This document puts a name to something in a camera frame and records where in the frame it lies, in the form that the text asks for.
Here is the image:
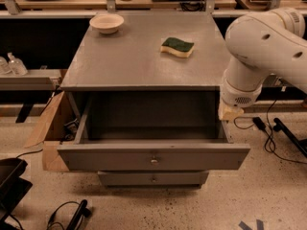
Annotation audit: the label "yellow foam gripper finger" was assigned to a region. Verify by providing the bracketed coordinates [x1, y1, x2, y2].
[218, 100, 244, 121]

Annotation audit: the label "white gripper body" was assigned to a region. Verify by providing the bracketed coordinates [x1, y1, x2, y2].
[220, 57, 272, 107]

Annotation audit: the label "grey top drawer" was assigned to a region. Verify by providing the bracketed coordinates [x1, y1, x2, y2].
[59, 92, 249, 172]

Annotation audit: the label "grey drawer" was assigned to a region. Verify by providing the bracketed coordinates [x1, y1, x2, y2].
[98, 171, 209, 187]
[59, 92, 249, 172]

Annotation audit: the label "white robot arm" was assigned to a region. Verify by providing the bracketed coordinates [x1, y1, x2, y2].
[218, 8, 307, 121]

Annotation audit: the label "grey drawer cabinet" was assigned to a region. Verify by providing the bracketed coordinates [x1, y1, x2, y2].
[59, 10, 240, 188]

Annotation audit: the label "grey bottom drawer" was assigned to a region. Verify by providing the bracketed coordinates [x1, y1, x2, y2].
[98, 171, 209, 187]

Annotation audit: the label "open cardboard box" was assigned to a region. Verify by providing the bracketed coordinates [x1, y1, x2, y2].
[24, 92, 75, 172]

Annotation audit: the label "green yellow sponge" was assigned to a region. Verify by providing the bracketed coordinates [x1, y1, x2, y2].
[160, 37, 194, 58]

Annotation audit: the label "blue tape marker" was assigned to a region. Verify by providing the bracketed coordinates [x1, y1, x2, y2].
[238, 219, 265, 230]

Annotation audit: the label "cream ceramic bowl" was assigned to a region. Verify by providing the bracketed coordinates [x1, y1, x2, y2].
[89, 13, 124, 35]

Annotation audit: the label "clear sanitizer bottle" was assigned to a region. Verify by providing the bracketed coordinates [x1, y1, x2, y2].
[8, 53, 28, 76]

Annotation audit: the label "clear plastic bottle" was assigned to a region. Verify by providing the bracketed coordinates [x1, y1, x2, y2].
[0, 57, 11, 75]

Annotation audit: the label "black stacked trays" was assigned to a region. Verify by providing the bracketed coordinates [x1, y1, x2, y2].
[0, 158, 33, 223]

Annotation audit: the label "black cable on floor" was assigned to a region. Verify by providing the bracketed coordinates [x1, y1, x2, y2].
[233, 98, 307, 165]

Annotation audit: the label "black handle tool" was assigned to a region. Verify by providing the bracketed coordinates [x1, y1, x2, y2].
[66, 199, 91, 230]

